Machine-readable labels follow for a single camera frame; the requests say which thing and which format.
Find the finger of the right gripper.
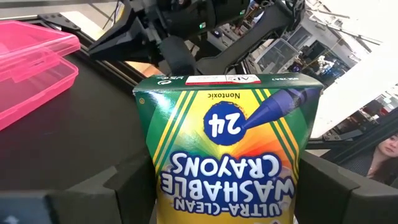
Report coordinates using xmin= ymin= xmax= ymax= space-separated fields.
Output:
xmin=195 ymin=9 xmax=293 ymax=75
xmin=88 ymin=7 xmax=156 ymax=62

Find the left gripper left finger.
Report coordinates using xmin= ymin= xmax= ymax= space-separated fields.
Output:
xmin=46 ymin=149 xmax=158 ymax=224

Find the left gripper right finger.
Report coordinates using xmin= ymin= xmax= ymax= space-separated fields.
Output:
xmin=294 ymin=151 xmax=398 ymax=224

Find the green yellow crayon box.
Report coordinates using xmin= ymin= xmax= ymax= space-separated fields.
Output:
xmin=132 ymin=73 xmax=324 ymax=224

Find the pink transparent pencil case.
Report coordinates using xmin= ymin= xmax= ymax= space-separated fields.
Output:
xmin=0 ymin=20 xmax=81 ymax=132

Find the person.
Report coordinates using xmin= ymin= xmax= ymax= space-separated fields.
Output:
xmin=340 ymin=132 xmax=398 ymax=187

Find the black aluminium table frame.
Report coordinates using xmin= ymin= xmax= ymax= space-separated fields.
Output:
xmin=39 ymin=12 xmax=149 ymax=93

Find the black table frame strut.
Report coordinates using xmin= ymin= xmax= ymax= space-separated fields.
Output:
xmin=306 ymin=107 xmax=398 ymax=164

